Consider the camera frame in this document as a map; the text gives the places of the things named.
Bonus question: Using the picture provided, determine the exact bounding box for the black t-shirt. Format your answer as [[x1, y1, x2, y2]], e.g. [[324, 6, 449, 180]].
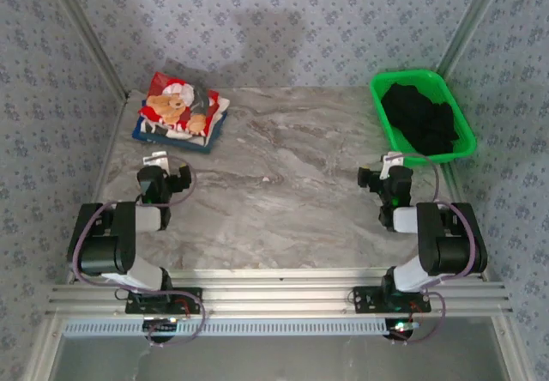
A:
[[380, 81, 462, 157]]

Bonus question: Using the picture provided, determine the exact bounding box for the navy folded t-shirt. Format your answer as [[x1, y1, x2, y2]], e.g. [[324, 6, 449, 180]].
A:
[[131, 110, 229, 155]]

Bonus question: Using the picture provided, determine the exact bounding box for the red cartoon print folded t-shirt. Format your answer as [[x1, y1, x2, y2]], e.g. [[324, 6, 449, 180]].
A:
[[137, 70, 221, 139]]

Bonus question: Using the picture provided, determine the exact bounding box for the green plastic basket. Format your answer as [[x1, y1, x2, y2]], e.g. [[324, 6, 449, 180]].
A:
[[369, 69, 479, 165]]

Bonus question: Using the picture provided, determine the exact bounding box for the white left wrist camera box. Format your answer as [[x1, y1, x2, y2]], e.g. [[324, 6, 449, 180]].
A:
[[143, 150, 170, 171]]

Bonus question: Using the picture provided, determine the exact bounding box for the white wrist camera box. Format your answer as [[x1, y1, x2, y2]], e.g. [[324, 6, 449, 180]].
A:
[[382, 151, 405, 181], [143, 150, 170, 171]]

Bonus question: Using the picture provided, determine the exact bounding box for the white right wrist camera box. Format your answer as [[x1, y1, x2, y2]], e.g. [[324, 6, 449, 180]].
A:
[[382, 151, 405, 181]]

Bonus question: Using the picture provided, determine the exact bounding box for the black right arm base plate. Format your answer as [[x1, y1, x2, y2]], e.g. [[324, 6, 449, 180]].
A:
[[352, 285, 432, 315]]

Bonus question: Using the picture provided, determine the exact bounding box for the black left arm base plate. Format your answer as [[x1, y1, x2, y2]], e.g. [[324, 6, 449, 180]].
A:
[[124, 287, 204, 316]]

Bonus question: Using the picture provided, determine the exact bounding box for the aluminium mounting rail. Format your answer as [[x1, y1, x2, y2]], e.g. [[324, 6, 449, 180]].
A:
[[42, 269, 514, 316]]

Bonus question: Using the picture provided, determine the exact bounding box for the aluminium frame post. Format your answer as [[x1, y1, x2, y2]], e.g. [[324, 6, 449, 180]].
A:
[[45, 0, 131, 100], [435, 0, 514, 82]]

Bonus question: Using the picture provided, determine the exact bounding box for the grey slotted cable duct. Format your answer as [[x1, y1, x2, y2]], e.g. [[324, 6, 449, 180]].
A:
[[62, 316, 388, 338]]

